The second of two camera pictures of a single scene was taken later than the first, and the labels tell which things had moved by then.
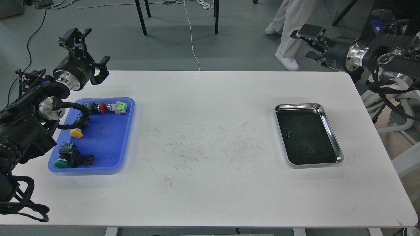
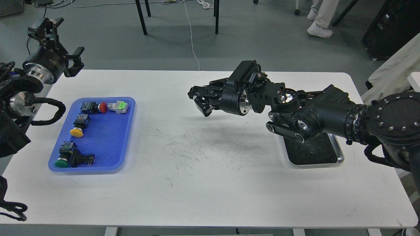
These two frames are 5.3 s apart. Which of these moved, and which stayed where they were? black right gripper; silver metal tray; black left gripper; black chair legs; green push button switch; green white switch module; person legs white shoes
Moved: black left gripper; person legs white shoes; black right gripper
Stayed: green push button switch; silver metal tray; black chair legs; green white switch module
